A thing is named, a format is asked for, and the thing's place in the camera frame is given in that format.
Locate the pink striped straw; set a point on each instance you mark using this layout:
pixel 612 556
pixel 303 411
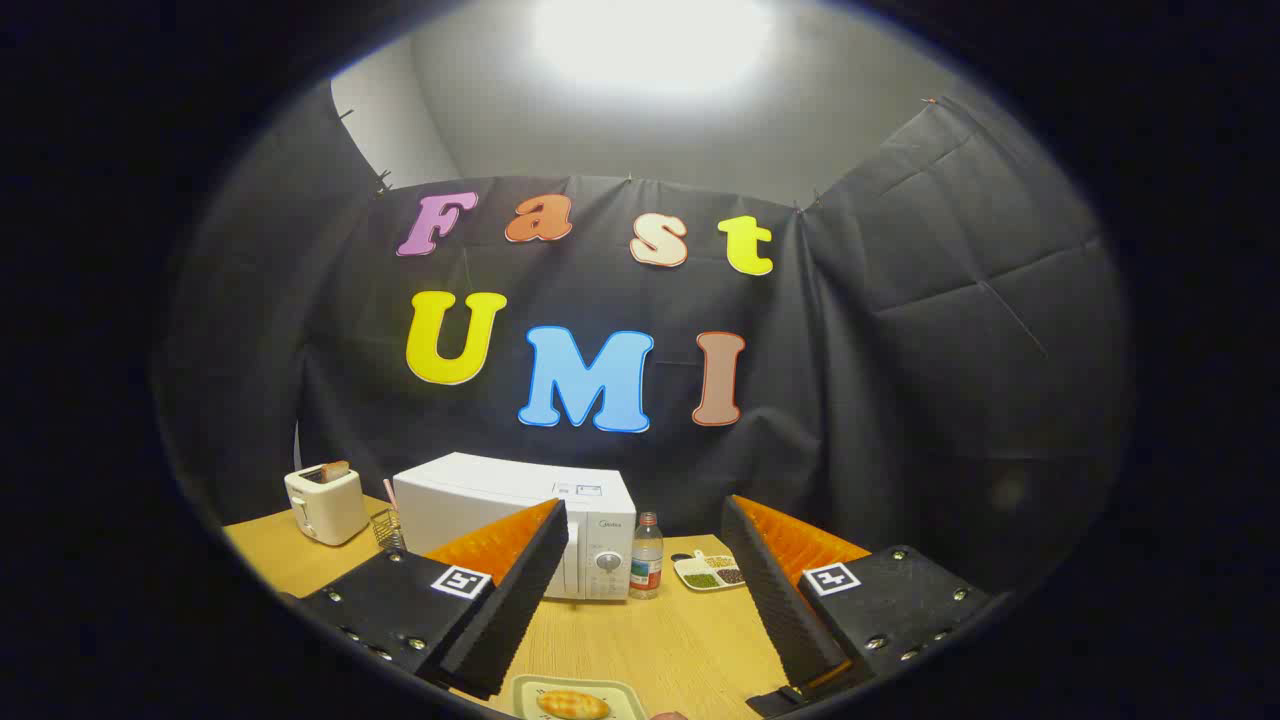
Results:
pixel 390 494

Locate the toast slice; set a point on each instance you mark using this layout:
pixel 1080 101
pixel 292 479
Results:
pixel 335 470

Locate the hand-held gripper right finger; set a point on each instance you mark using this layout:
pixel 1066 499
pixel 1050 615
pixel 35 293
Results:
pixel 775 600

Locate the white microwave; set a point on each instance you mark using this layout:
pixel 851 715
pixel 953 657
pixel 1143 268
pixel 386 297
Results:
pixel 480 492

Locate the golden bread bun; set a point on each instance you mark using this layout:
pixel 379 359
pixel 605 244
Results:
pixel 572 705

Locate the clear plastic water bottle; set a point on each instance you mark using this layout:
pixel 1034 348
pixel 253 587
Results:
pixel 647 560

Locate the black backdrop cloth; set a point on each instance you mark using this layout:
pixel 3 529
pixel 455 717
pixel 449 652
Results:
pixel 900 350

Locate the divided dish with beans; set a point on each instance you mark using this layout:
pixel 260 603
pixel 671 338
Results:
pixel 708 572

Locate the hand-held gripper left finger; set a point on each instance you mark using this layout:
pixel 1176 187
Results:
pixel 505 620

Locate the white toaster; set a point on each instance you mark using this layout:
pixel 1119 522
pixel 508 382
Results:
pixel 330 508

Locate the cream rectangular plate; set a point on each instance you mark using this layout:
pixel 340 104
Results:
pixel 625 698

